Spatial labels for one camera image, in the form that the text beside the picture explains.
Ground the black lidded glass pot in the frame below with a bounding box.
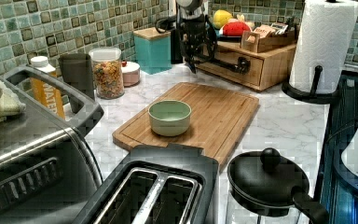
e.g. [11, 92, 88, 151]
[226, 147, 329, 224]

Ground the small white lidded container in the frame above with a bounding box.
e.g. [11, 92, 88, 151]
[121, 61, 140, 87]

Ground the white paper towel roll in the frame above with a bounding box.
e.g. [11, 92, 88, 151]
[289, 0, 358, 94]

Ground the yellow toy lemon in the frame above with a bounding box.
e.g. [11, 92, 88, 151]
[213, 9, 232, 29]

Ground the black paper towel holder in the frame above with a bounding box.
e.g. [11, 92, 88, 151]
[282, 65, 339, 105]

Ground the light green bowl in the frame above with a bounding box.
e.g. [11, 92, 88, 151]
[148, 100, 192, 136]

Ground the glass cereal jar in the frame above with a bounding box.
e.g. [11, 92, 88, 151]
[89, 47, 125, 99]

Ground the wooden tea box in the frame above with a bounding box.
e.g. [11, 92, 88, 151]
[240, 25, 298, 53]

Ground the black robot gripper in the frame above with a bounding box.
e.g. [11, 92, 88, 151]
[175, 0, 217, 74]

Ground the teal canister with wooden lid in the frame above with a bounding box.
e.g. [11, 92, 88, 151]
[133, 27, 172, 75]

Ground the bamboo cutting board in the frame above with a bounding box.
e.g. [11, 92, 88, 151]
[112, 82, 259, 168]

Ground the toy watermelon slice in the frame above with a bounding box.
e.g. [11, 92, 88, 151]
[219, 21, 251, 36]

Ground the dark grey tumbler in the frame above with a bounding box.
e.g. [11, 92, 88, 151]
[58, 53, 95, 100]

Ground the black two-slot toaster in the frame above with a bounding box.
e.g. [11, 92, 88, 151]
[73, 144, 219, 224]

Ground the stainless toaster oven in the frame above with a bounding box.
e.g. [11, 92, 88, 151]
[0, 65, 103, 224]

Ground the black drawer handle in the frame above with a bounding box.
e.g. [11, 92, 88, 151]
[207, 57, 251, 75]

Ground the wooden drawer box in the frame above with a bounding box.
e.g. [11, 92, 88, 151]
[197, 41, 296, 91]

